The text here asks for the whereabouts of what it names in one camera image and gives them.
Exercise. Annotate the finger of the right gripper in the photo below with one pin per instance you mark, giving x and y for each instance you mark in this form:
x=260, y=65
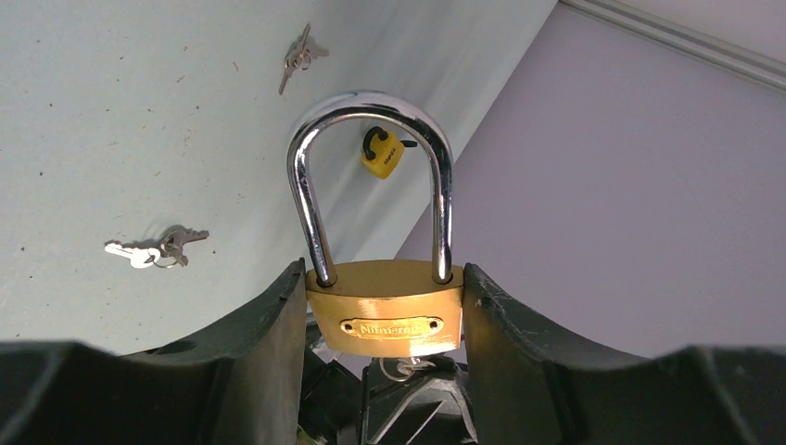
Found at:
x=432, y=406
x=330, y=397

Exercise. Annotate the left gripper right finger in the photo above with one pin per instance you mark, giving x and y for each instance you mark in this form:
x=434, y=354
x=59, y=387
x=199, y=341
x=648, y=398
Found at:
x=533, y=381

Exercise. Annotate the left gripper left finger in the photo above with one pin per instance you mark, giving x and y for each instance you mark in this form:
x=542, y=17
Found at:
x=235, y=381

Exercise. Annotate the brass padlock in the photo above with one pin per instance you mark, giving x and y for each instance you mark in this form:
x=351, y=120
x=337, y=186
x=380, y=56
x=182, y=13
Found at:
x=380, y=308

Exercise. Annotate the silver key bunch front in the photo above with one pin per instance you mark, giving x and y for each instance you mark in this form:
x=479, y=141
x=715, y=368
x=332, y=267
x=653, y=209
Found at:
x=163, y=253

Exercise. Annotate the yellow black padlock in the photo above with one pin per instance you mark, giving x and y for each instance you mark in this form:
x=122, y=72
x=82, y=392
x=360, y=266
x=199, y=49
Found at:
x=381, y=151

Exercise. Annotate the right aluminium frame post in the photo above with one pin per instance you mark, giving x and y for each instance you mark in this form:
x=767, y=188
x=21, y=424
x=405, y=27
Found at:
x=750, y=65

